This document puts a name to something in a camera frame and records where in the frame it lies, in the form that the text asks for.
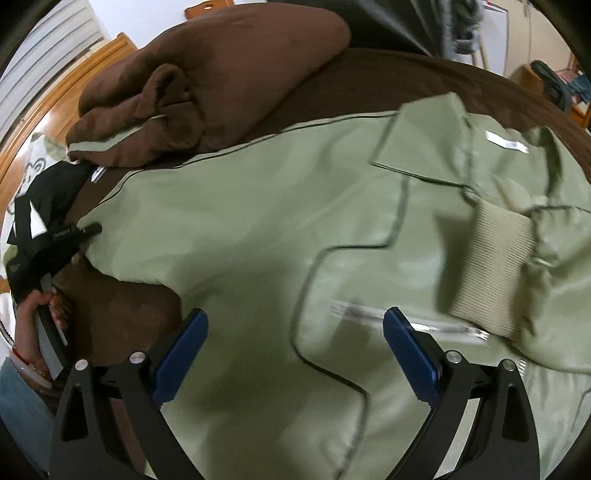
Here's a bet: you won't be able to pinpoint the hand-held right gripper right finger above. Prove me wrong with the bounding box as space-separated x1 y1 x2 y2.
382 306 541 480

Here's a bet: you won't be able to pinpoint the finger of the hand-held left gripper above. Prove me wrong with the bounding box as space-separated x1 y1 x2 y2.
44 223 103 260

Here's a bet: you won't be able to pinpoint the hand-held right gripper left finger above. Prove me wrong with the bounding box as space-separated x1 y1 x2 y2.
48 308 208 480

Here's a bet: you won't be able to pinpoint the light green jacket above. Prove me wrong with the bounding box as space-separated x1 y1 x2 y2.
76 92 591 480

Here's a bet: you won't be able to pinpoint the person's left forearm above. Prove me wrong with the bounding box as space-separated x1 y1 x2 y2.
0 360 61 474

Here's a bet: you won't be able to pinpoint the person's left hand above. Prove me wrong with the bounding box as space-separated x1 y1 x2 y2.
14 290 71 370

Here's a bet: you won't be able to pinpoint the black garment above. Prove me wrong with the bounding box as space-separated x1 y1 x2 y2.
7 162 94 224

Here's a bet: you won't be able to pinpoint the white patterned pillow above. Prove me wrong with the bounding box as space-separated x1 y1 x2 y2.
4 131 80 217

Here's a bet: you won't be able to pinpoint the wooden headboard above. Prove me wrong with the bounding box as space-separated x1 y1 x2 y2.
0 31 140 217

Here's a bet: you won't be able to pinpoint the white slatted blinds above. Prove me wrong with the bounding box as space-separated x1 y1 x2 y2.
0 0 110 134

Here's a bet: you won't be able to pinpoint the folded brown blanket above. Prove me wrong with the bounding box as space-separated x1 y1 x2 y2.
65 7 352 169

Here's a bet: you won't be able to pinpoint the wooden chair back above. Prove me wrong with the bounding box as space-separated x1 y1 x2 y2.
184 0 232 20

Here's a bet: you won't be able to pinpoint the wooden side table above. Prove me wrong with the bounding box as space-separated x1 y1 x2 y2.
509 60 591 131

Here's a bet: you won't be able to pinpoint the dark green bag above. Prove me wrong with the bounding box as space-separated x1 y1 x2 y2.
530 59 574 110

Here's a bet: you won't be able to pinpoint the grey hanging garment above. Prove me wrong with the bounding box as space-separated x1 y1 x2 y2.
441 0 483 63

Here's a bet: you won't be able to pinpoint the dark grey cloth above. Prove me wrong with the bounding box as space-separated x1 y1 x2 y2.
268 0 446 60

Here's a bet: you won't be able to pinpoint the red white bracelet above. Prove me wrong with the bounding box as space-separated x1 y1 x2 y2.
11 347 52 385

